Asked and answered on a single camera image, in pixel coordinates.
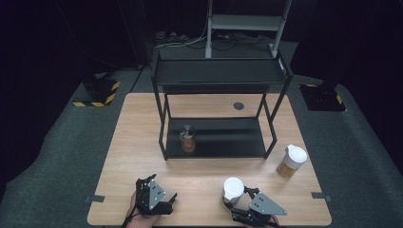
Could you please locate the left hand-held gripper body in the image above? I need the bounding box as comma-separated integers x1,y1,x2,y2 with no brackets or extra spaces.
134,177,175,218

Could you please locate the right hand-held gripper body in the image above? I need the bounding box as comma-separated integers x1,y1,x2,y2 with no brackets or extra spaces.
231,191,288,227

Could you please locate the white lid spice jar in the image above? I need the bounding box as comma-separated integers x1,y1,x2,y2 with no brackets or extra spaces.
221,177,246,204
277,143,309,179

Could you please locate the silver lid glass spice jar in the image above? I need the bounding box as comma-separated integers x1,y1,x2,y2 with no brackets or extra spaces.
179,123,198,154

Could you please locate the black metal two-tier shelf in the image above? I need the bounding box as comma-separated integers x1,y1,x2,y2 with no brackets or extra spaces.
150,50,295,162

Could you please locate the person's right hand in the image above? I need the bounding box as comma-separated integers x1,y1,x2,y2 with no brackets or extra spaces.
246,214,281,228

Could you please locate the person's left hand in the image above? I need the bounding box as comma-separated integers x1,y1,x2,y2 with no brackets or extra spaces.
124,190,163,228

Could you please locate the grey tape strip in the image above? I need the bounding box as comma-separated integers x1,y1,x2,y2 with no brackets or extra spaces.
84,194,106,203
311,191,334,203

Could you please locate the black base with striped tape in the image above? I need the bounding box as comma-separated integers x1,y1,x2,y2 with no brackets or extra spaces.
72,74,122,108
298,74,348,112

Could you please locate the black power strip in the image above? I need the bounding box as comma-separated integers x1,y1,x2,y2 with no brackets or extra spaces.
154,30,191,44

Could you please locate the grey metal stand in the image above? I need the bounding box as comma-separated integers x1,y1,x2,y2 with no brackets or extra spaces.
204,0,293,60

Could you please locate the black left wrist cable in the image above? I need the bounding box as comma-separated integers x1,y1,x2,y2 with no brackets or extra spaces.
121,189,142,228

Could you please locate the white cable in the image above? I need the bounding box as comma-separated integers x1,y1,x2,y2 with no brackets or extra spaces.
153,17,210,49

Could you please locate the black cable bundle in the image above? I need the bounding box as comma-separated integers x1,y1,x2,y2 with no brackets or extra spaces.
186,31,274,52

